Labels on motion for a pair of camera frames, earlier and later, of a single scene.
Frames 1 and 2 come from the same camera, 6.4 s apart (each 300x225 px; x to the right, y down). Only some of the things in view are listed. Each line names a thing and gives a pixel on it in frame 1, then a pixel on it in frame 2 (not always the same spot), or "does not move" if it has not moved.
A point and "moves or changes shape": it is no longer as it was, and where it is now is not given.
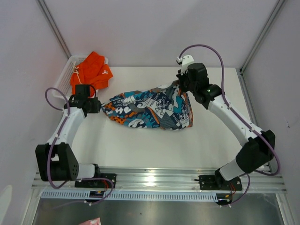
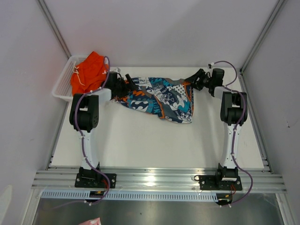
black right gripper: (181, 78) to (192, 79)
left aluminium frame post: (53, 25) does not move
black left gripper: (97, 105) to (126, 88)
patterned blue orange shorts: (168, 108) moves or changes shape
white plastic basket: (63, 86) does not move
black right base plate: (213, 183) does not move
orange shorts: (92, 71) does not move
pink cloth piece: (96, 221) does not move
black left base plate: (97, 183) does not move
